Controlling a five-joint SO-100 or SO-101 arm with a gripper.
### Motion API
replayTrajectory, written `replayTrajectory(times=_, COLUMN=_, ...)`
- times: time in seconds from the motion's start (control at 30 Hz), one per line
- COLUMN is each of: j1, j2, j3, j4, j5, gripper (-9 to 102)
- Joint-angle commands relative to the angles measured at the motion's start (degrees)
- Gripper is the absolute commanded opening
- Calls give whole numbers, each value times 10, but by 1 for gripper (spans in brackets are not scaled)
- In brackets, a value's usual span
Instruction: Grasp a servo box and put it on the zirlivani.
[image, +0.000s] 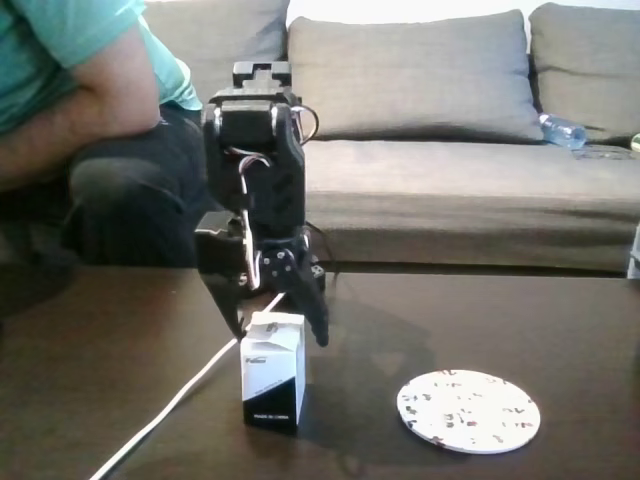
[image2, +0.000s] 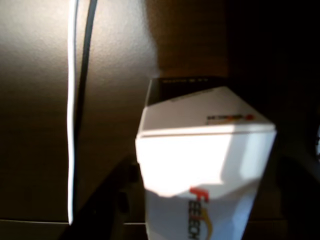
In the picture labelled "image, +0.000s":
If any white and black servo box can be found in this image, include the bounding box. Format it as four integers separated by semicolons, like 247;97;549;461
240;310;307;436

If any grey sofa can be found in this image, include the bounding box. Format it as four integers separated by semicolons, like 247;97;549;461
144;0;640;277

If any grey sofa back cushion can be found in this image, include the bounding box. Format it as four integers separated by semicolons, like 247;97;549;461
285;9;546;146
144;0;291;121
528;2;640;144

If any round white speckled coaster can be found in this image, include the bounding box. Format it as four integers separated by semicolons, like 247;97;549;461
395;368;543;455

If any clear plastic water bottle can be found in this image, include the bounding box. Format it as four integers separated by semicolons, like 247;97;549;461
538;113;587;150

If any person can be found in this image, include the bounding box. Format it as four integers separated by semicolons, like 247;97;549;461
0;0;217;321

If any dark patterned cloth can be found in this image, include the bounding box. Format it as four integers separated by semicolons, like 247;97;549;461
572;144;634;161

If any pale blue object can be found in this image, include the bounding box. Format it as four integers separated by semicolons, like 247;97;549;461
626;217;640;279

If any black webcam cable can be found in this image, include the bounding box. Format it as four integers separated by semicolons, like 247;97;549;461
304;224;337;274

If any red white servo wire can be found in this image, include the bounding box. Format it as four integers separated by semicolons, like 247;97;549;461
238;154;274;292

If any white cable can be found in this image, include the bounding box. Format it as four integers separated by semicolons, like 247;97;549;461
88;292;287;480

